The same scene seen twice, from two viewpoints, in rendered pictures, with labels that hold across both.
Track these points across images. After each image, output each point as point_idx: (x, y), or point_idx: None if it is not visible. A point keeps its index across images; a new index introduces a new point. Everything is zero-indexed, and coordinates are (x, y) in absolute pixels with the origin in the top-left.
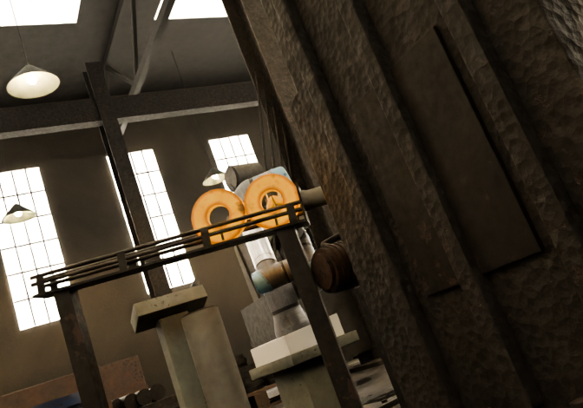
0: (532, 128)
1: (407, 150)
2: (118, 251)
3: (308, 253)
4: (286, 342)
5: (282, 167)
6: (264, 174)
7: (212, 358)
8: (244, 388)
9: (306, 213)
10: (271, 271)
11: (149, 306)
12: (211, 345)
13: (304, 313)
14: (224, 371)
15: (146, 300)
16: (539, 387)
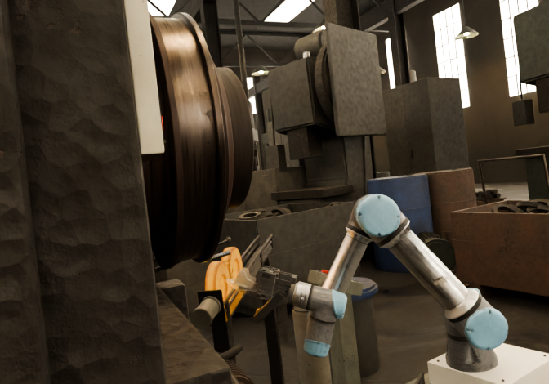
0: None
1: None
2: (244, 252)
3: (308, 329)
4: (428, 369)
5: (364, 203)
6: (360, 200)
7: (296, 347)
8: (313, 383)
9: (217, 315)
10: (307, 319)
11: (313, 277)
12: (295, 338)
13: (465, 355)
14: (298, 362)
15: (314, 271)
16: None
